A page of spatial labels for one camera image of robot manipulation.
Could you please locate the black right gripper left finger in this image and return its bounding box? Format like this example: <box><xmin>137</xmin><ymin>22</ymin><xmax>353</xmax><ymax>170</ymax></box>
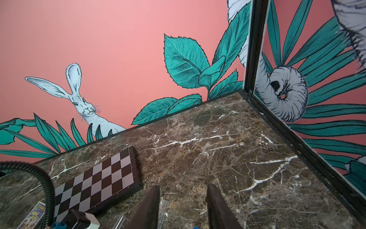
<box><xmin>124</xmin><ymin>185</ymin><xmax>160</xmax><ymax>229</ymax></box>

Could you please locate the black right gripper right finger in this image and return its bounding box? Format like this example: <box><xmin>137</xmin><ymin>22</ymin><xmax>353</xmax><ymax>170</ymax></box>
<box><xmin>205</xmin><ymin>184</ymin><xmax>243</xmax><ymax>229</ymax></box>

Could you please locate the brown checkered chess board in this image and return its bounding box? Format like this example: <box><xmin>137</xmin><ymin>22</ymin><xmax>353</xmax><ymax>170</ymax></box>
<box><xmin>53</xmin><ymin>146</ymin><xmax>143</xmax><ymax>222</ymax></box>

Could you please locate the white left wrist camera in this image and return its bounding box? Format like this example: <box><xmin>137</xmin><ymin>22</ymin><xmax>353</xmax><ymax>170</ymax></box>
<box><xmin>51</xmin><ymin>210</ymin><xmax>101</xmax><ymax>229</ymax></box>

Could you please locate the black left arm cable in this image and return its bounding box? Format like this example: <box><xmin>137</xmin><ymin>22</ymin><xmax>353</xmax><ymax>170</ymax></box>
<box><xmin>0</xmin><ymin>161</ymin><xmax>55</xmax><ymax>229</ymax></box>

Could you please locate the black frame post right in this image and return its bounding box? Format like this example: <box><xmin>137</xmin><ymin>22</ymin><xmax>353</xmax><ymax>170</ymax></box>
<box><xmin>244</xmin><ymin>0</ymin><xmax>270</xmax><ymax>95</ymax></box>

